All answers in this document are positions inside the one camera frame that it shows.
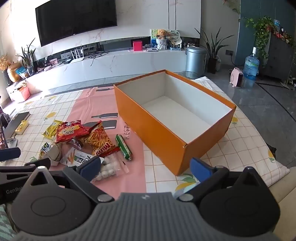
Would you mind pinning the white marble television cabinet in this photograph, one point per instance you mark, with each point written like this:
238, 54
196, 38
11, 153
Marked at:
104, 67

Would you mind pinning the teal patterned cloth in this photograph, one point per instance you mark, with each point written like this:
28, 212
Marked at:
5, 224

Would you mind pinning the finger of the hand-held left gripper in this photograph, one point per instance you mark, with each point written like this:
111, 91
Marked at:
38, 163
9, 153

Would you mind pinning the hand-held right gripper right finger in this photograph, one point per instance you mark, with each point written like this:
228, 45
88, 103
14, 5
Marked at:
200, 169

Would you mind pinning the black notebook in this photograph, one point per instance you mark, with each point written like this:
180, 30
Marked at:
16, 122

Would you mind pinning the orange cardboard box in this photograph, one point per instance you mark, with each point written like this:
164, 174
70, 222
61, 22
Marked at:
150, 129

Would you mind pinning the white blue and yellow packet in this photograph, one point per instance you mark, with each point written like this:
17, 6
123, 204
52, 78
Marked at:
47, 151

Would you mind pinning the orange fries snack packet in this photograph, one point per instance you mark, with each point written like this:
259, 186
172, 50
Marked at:
100, 140

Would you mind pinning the blue water jug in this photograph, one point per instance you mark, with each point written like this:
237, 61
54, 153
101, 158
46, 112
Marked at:
251, 67

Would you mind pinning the red box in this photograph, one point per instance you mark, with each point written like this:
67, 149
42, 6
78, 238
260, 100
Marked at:
137, 45

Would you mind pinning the round glass side table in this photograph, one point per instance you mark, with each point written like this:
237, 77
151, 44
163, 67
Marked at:
188, 74

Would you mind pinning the green sausage stick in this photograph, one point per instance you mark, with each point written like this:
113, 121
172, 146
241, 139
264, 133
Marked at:
124, 147

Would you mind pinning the thin leafed potted plant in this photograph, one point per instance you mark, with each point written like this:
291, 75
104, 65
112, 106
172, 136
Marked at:
28, 58

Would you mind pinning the clear pack of white balls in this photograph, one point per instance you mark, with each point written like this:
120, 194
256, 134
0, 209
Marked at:
110, 168

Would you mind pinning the yellow snack packet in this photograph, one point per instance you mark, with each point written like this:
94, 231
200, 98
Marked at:
49, 132

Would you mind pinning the dark grey cabinet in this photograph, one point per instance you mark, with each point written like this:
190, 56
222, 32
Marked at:
279, 58

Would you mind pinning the small yellow box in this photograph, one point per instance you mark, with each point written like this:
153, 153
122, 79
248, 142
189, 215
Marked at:
22, 127

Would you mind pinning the brown teddy bear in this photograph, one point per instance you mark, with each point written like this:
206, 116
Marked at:
161, 33

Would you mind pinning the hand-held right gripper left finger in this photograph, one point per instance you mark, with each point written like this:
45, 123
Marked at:
90, 166

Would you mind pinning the pink space heater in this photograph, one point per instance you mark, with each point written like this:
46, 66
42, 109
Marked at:
237, 78

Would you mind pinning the golden round vase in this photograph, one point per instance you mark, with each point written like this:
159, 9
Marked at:
14, 73

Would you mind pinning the row of bottles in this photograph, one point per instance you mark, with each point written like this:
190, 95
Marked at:
283, 33

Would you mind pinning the round paper fan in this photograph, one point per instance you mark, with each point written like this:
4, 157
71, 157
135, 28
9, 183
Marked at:
174, 36

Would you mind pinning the black curved television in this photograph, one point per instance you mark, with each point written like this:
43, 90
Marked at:
76, 18

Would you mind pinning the snake plant in black pot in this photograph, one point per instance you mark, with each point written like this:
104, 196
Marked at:
211, 65

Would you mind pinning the trailing green plant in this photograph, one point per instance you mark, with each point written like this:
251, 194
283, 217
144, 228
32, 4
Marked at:
262, 30

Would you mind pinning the pink cardboard box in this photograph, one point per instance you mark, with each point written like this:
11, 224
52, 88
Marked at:
22, 92

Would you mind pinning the silver trash can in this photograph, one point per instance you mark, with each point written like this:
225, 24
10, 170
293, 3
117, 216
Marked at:
195, 61

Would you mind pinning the clear brown snack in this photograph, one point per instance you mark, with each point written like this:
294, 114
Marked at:
75, 143

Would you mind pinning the red snack packet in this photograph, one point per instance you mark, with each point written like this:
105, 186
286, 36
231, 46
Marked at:
69, 132

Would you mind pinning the white packet with orange sticks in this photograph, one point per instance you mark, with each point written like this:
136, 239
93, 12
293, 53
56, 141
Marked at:
74, 158

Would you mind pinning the white router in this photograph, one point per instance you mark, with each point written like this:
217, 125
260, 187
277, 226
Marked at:
77, 59

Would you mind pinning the silver kitchen scale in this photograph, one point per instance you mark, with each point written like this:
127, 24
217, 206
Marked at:
152, 49

